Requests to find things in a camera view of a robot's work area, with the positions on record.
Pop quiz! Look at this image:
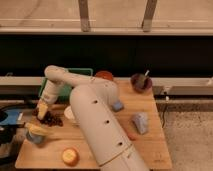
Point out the white ribbed cup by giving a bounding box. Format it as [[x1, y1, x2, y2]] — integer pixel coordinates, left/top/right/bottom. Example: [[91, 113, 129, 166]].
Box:
[[64, 106, 76, 124]]

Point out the yellow banana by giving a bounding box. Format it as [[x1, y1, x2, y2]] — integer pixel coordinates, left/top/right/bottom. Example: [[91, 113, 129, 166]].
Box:
[[25, 123, 52, 136]]

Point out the blue black device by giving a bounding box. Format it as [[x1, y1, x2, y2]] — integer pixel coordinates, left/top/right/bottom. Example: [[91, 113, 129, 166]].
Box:
[[0, 104, 35, 166]]

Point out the blue sponge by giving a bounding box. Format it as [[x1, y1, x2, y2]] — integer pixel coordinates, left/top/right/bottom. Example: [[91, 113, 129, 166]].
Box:
[[112, 100, 124, 112]]

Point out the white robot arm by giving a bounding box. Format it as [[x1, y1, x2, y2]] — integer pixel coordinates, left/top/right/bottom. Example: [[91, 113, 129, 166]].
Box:
[[41, 65, 149, 171]]

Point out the dark red grape bunch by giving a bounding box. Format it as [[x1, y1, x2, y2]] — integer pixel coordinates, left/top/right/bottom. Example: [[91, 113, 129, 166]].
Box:
[[40, 111, 63, 127]]

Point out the yellow orange fruit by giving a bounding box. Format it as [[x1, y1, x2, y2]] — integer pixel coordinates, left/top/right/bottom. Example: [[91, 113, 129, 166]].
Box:
[[62, 148, 79, 166]]

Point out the blue cup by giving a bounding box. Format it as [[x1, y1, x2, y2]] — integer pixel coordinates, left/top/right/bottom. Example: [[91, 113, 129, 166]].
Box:
[[26, 131, 44, 144]]

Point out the orange carrot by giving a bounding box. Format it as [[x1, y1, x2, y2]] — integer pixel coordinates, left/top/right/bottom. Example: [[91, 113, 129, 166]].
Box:
[[127, 133, 137, 141]]

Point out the light blue cloth toy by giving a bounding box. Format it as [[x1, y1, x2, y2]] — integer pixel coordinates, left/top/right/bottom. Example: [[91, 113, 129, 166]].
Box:
[[132, 112, 148, 134]]

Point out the dark purple bowl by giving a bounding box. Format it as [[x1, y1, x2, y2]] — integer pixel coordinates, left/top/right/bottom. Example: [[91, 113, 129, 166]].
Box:
[[130, 73, 152, 93]]

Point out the orange bowl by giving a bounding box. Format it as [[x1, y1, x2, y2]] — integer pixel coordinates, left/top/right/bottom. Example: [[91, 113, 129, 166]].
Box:
[[95, 71, 114, 81]]

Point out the green plastic tray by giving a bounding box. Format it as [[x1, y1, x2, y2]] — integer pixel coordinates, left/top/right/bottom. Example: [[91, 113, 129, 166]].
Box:
[[38, 68, 93, 101]]

